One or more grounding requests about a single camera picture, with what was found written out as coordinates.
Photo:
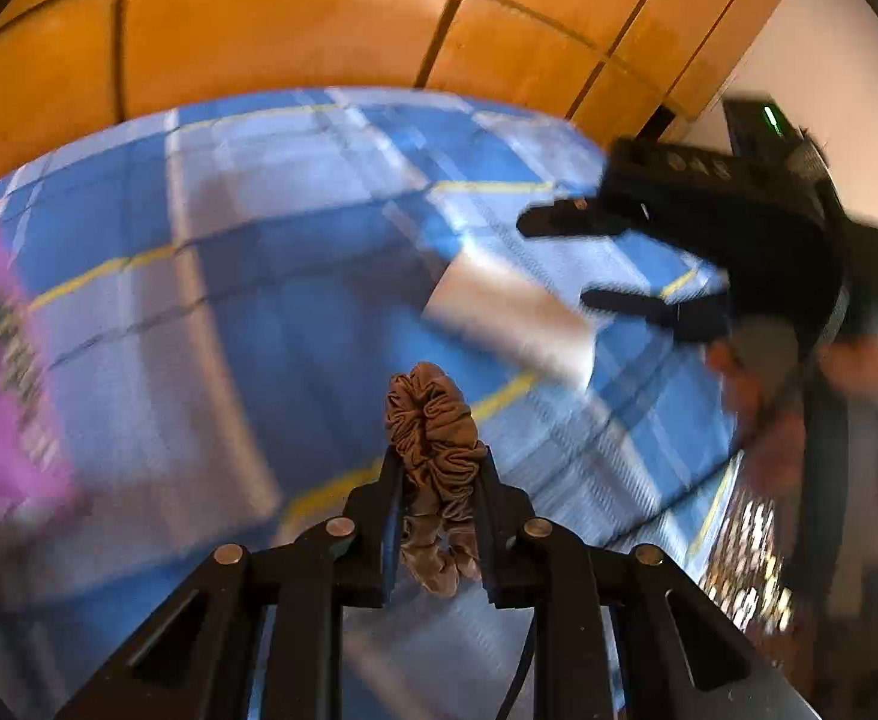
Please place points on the person's right hand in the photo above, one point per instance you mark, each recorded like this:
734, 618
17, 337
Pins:
772, 450

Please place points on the wooden wardrobe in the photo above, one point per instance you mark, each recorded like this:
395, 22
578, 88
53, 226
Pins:
296, 37

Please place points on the blue plaid bedsheet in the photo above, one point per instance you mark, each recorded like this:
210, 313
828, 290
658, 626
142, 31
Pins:
259, 315

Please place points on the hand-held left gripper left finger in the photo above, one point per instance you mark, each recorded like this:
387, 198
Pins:
390, 532

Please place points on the purple carton box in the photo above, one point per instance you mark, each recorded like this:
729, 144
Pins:
4, 405

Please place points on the brown scrunchie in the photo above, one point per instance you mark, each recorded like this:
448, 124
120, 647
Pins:
431, 427

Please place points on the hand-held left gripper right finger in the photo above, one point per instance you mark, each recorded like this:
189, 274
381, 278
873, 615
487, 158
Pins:
488, 532

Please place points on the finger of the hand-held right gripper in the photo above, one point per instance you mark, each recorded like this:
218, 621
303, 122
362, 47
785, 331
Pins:
656, 311
574, 219

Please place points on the white cloth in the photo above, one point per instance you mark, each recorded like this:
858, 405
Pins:
514, 315

